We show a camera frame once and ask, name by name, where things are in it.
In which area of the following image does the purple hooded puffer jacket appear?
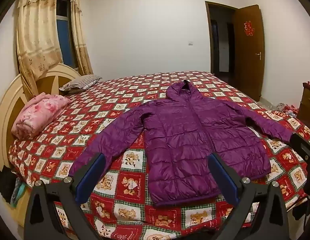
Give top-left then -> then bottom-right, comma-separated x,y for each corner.
69,80 -> 295,207

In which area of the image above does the narrow beige floral curtain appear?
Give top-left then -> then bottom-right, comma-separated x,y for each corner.
70,0 -> 93,76

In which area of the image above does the cream wooden headboard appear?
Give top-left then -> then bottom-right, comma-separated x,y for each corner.
0,64 -> 82,178

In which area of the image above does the window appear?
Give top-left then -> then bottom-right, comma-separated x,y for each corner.
56,0 -> 79,69

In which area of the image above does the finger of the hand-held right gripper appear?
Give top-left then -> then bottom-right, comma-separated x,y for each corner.
290,132 -> 310,159

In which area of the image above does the pink folded blanket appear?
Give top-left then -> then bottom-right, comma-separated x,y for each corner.
11,92 -> 72,140

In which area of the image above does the grey striped pillow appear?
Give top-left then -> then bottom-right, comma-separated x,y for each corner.
59,74 -> 102,94

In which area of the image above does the red paper door decoration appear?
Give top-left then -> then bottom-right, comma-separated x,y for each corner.
243,21 -> 254,37

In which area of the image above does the pile of dark clothes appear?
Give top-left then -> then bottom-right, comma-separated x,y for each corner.
0,165 -> 28,208

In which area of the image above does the brown wooden door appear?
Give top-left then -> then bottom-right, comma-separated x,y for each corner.
232,4 -> 265,102

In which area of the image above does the wooden cabinet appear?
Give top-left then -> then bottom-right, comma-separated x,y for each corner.
297,81 -> 310,125

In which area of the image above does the dark wooden door frame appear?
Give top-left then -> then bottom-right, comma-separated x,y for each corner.
205,1 -> 238,80

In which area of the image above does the wide beige floral curtain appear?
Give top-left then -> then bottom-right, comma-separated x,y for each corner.
16,0 -> 64,98

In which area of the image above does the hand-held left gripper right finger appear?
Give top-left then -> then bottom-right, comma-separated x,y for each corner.
207,152 -> 291,240

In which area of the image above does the red patterned bedspread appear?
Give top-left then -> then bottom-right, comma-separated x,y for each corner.
8,70 -> 310,240

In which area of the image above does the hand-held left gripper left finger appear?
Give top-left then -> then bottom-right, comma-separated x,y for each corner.
24,152 -> 107,240

